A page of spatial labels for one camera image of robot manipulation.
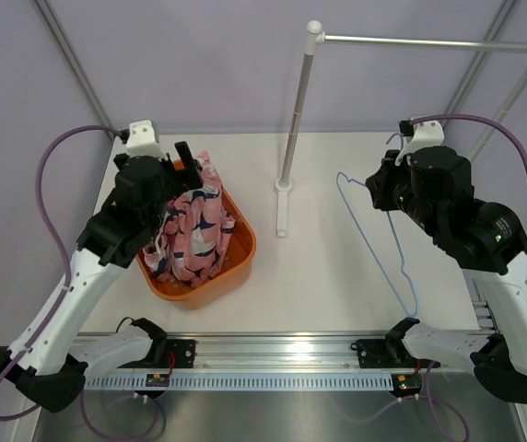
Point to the aluminium mounting rail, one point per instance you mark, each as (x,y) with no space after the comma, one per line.
(268,352)

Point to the pink shark print shorts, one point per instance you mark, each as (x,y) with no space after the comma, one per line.
(193,240)

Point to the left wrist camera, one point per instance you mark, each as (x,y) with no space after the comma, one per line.
(140,139)

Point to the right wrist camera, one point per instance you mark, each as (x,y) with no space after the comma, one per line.
(417,136)

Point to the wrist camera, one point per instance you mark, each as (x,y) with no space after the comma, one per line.
(140,139)
(417,136)

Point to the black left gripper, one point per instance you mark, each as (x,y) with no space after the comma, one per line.
(185,179)

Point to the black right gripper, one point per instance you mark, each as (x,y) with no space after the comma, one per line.
(380,181)

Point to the blue wire hanger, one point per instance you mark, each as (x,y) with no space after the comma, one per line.
(380,238)

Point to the orange plastic basket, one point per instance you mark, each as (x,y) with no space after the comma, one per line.
(235,270)

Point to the white slotted cable duct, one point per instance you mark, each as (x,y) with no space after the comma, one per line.
(121,381)

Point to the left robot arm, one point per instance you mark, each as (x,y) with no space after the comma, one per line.
(43,363)

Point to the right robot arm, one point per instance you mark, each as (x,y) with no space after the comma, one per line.
(433,187)

